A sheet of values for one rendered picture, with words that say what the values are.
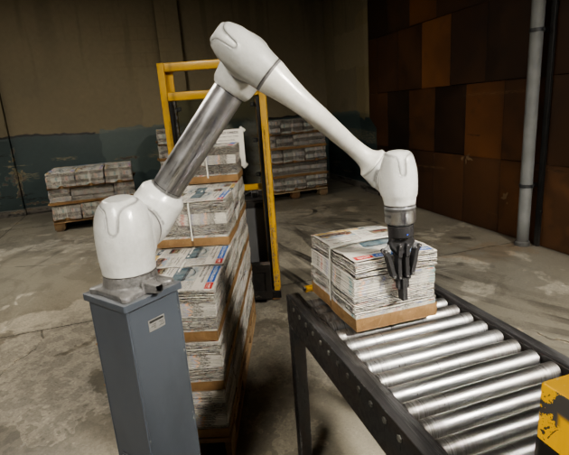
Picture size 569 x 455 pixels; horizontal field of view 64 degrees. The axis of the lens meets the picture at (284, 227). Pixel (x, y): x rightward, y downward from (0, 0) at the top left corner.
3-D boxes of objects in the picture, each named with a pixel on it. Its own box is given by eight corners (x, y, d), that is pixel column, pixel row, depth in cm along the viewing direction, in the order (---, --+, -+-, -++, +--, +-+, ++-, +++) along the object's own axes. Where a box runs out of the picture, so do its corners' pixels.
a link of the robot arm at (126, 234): (90, 281, 126) (76, 204, 121) (116, 260, 144) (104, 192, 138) (148, 277, 126) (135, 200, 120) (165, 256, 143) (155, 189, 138)
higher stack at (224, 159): (198, 338, 309) (172, 149, 276) (205, 319, 338) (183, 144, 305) (254, 335, 308) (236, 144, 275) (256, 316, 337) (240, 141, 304)
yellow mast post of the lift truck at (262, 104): (269, 291, 358) (249, 56, 313) (270, 286, 367) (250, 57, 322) (281, 290, 358) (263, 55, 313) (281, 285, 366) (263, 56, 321)
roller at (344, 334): (330, 329, 143) (336, 338, 138) (455, 301, 156) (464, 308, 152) (329, 341, 145) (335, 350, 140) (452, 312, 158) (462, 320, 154)
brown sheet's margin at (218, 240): (156, 248, 231) (155, 240, 230) (172, 233, 259) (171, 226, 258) (229, 244, 229) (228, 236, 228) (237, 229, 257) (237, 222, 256)
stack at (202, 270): (146, 469, 197) (115, 293, 176) (198, 338, 310) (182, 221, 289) (235, 465, 196) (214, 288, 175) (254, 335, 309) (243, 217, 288)
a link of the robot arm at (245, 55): (283, 51, 115) (284, 57, 129) (226, 4, 113) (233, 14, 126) (251, 93, 118) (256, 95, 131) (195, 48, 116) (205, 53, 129)
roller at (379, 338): (344, 345, 133) (345, 360, 134) (477, 313, 146) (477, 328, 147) (337, 338, 138) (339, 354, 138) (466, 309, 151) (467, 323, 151)
